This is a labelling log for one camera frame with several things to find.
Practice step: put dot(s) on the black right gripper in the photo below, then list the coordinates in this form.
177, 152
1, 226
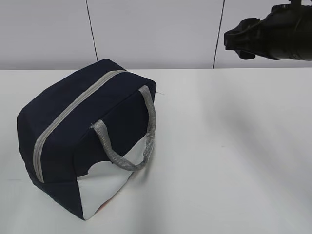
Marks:
285, 33

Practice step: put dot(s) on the navy blue lunch bag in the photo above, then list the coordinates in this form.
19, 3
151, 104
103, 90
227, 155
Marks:
82, 138

